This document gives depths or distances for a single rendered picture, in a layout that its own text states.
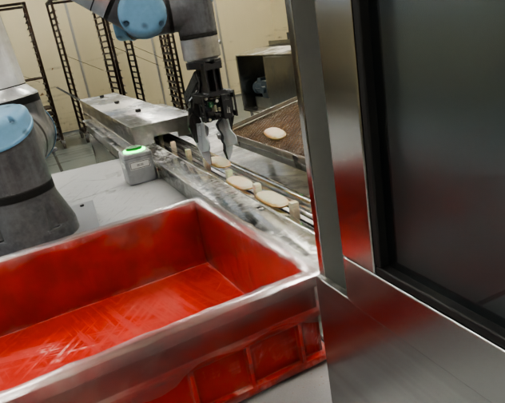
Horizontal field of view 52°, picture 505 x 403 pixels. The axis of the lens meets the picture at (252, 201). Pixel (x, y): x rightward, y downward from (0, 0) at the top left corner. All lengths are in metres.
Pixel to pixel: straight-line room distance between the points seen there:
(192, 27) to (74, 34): 7.08
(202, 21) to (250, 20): 7.80
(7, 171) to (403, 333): 0.77
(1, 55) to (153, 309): 0.58
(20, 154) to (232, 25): 7.87
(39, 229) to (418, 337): 0.77
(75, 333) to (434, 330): 0.53
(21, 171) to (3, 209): 0.07
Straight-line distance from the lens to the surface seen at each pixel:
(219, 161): 1.09
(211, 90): 1.05
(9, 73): 1.06
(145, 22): 0.88
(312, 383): 0.52
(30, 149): 0.93
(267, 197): 0.90
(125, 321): 0.68
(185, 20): 1.03
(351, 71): 0.21
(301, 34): 0.26
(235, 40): 8.70
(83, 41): 8.09
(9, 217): 0.94
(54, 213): 0.95
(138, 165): 1.28
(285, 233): 0.73
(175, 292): 0.71
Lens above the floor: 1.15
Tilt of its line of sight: 19 degrees down
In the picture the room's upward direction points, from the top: 10 degrees counter-clockwise
